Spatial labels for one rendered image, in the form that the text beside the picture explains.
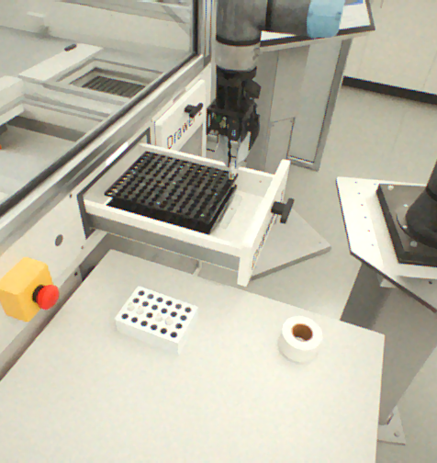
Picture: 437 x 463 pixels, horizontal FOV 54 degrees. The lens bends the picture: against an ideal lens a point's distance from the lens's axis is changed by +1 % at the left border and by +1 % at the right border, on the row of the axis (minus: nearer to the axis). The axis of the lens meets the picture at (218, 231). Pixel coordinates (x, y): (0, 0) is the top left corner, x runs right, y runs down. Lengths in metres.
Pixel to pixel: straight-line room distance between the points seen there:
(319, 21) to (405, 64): 3.05
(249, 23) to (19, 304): 0.55
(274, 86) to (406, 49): 2.13
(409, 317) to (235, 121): 0.67
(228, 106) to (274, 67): 0.91
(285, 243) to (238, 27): 1.45
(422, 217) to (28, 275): 0.79
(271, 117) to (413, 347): 0.99
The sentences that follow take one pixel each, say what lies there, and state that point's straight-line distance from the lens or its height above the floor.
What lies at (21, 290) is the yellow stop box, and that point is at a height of 0.91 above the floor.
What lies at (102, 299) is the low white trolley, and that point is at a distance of 0.85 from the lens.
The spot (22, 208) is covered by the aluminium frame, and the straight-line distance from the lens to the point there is 0.72.
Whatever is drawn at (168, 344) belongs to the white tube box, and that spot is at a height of 0.78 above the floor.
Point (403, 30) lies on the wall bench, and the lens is 3.69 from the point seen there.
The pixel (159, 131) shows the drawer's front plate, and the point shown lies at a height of 0.91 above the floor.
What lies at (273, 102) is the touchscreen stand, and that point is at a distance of 1.72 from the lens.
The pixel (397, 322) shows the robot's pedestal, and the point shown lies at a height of 0.55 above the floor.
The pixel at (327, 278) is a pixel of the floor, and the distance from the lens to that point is 1.99.
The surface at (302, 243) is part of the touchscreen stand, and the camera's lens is 2.08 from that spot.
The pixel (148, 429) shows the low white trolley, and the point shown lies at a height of 0.76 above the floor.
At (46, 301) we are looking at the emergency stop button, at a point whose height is 0.88.
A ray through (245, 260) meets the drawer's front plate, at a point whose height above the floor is 0.89.
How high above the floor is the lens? 1.41
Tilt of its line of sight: 42 degrees down
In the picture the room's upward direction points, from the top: 4 degrees clockwise
